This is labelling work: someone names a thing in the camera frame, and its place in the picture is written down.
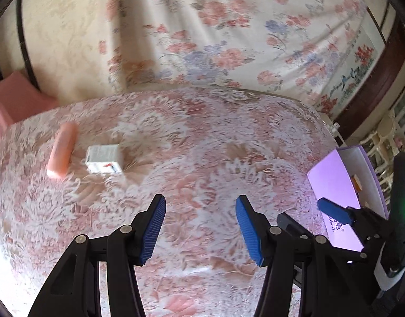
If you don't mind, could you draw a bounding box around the floral bed sheet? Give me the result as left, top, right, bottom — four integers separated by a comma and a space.
100, 0, 388, 116

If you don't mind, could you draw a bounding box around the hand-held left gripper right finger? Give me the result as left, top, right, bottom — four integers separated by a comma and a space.
235, 195, 355, 317

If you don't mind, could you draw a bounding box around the purple box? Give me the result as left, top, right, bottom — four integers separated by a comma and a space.
307, 144, 389, 252

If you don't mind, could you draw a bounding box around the white ornate chair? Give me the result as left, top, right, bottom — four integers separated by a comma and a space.
367, 106, 405, 192

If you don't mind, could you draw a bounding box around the dark wooden post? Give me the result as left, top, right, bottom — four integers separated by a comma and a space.
16, 0, 43, 93

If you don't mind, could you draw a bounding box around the dark wooden frame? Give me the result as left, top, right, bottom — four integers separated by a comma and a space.
334, 10, 405, 139

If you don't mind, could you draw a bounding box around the painted floral panel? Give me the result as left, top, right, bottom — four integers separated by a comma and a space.
316, 23, 388, 116

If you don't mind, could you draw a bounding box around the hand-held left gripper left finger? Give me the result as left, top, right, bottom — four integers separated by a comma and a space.
27, 194, 166, 317

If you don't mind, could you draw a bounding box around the pink oblong case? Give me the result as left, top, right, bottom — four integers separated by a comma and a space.
46, 122, 78, 180

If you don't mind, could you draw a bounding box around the white box with red print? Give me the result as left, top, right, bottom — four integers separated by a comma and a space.
86, 144, 124, 175

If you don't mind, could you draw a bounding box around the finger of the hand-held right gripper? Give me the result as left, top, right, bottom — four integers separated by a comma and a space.
317, 197, 392, 242
277, 212, 370, 265

